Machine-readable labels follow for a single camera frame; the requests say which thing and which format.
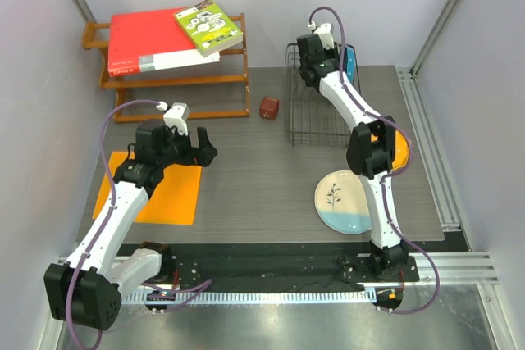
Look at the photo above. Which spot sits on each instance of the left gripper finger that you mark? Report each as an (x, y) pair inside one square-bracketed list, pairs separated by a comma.
[(203, 156), (203, 139)]

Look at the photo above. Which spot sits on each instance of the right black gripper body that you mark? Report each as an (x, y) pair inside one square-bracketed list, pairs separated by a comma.
[(330, 54)]

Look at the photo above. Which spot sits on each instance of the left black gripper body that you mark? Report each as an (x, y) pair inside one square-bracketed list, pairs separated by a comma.
[(178, 149)]

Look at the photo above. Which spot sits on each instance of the blue dotted plate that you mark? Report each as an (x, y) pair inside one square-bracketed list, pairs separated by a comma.
[(350, 64)]

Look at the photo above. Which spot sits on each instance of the black wire dish rack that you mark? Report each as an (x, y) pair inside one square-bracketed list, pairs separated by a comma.
[(309, 117)]

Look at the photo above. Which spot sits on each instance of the orange dotted plate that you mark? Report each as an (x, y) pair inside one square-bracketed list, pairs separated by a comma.
[(401, 149)]

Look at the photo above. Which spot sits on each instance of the white blue leaf plate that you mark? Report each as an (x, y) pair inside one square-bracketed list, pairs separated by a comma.
[(340, 202)]

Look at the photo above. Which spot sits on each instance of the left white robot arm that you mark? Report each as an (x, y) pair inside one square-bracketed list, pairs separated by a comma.
[(88, 288)]

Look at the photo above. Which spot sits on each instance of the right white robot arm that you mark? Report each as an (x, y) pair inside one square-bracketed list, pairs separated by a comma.
[(370, 154)]

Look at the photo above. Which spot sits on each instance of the wooden shelf rack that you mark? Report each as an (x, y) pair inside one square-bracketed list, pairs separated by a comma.
[(121, 87)]

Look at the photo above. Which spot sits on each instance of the orange mat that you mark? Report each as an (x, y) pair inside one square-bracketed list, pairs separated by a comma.
[(173, 202)]

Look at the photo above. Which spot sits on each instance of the red brown cube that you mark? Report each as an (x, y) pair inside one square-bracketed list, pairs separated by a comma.
[(269, 108)]

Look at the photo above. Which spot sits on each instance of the red file folder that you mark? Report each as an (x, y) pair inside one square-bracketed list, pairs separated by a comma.
[(150, 40)]

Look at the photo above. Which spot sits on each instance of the green book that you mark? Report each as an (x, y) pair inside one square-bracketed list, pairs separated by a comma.
[(208, 27)]

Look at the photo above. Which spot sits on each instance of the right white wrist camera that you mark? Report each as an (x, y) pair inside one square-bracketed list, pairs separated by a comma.
[(324, 33)]

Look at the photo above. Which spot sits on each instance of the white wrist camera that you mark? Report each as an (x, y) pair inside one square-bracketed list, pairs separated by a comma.
[(176, 116), (324, 33)]

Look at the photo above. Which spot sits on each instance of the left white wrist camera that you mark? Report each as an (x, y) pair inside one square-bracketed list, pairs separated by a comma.
[(176, 116)]

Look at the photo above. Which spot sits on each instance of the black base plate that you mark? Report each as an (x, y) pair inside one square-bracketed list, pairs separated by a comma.
[(280, 267)]

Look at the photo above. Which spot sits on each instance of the perforated metal rail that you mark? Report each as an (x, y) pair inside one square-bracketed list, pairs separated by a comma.
[(147, 297)]

